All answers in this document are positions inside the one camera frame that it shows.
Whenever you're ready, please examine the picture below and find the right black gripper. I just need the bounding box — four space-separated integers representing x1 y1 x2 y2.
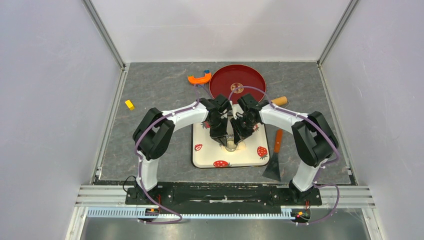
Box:
231 115 258 145

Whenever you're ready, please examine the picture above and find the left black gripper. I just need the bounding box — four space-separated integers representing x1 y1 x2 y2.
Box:
206 116 228 147

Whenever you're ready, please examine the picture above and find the small metal cup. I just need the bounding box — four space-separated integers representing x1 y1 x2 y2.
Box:
225 141 238 152

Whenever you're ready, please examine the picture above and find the strawberry pattern tray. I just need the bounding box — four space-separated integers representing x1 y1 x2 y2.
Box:
192 122 270 169

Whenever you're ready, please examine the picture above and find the wooden dough roller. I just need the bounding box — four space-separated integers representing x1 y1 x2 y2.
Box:
270 96 289 108

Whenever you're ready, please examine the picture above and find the white dough piece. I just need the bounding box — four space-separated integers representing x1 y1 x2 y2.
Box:
221 142 246 153

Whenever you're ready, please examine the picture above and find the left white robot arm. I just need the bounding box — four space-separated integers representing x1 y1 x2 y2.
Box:
133 94 232 204

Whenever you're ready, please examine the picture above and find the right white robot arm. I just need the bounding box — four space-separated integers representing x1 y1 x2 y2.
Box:
230 93 340 204

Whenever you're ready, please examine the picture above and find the red round plate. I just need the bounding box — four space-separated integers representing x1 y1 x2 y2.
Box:
209 64 267 103

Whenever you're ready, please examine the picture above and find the orange U-shaped toy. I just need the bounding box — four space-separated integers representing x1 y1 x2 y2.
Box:
187 70 212 85

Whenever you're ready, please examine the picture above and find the yellow block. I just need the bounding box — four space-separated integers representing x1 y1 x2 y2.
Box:
124 99 135 111

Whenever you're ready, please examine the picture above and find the orange handled scraper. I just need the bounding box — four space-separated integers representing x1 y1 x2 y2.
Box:
262 129 283 182

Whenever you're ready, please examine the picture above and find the white toothed cable strip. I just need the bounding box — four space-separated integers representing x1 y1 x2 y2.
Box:
87 206 295 220

